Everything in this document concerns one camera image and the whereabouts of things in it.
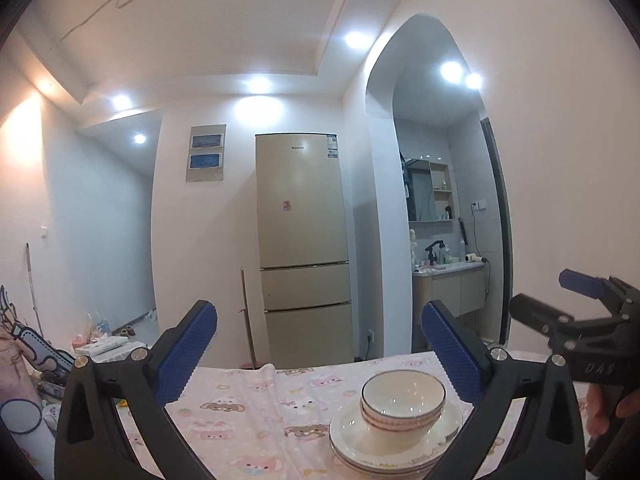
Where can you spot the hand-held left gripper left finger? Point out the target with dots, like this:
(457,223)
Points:
(185,355)

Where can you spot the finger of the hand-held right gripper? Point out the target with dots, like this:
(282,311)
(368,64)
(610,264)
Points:
(535,310)
(582,282)

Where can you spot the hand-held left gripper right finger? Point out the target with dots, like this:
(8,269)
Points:
(450,355)

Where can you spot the white black-rimmed bowl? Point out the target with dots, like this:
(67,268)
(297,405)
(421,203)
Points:
(400,392)

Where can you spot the person's right hand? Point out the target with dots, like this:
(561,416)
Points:
(596,407)

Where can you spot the pair of slippers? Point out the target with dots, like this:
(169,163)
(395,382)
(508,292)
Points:
(126,330)

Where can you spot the beige bathroom vanity cabinet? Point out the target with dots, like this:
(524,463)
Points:
(450,290)

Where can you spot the pink cartoon-print tablecloth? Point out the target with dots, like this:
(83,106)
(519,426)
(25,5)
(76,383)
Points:
(240,410)

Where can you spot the white hair dryer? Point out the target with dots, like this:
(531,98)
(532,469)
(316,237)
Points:
(474,258)

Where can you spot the white tissue box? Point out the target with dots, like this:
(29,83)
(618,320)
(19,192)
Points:
(100,346)

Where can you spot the pile of plastic bags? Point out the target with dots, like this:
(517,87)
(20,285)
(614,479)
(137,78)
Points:
(98,327)

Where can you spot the black faucet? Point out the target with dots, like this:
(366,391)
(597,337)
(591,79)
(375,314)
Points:
(432,252)

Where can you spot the white figurine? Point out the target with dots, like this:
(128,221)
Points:
(413,247)

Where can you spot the blue-outlined cartoon cushion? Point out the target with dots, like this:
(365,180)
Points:
(35,350)

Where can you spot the beige refrigerator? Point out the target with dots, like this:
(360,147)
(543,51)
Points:
(300,240)

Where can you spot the bathroom mirror cabinet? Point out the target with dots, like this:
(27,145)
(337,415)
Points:
(425,190)

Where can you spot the pink printed cloth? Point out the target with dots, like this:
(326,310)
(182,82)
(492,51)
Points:
(17,365)

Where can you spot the blue-rimmed round object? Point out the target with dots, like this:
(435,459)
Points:
(20,402)

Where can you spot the grey electrical panel box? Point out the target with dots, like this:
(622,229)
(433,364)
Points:
(206,152)

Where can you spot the recessed ceiling light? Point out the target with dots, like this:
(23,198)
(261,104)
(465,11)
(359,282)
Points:
(139,138)
(451,71)
(121,101)
(355,39)
(473,80)
(257,84)

